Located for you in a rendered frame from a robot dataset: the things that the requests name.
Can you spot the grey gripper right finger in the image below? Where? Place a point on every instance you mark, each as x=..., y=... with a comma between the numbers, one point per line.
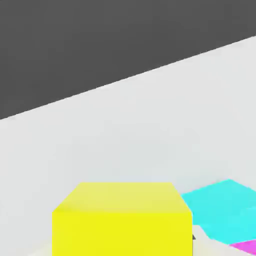
x=202, y=245

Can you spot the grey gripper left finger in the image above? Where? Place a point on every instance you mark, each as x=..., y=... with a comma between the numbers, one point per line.
x=43, y=252

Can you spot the small yellow cube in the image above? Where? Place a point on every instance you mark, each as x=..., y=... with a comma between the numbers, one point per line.
x=122, y=230

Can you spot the small magenta cube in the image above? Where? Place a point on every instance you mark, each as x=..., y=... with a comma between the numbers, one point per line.
x=247, y=247

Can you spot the large cyan box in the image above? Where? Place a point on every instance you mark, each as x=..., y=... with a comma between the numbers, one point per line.
x=224, y=212

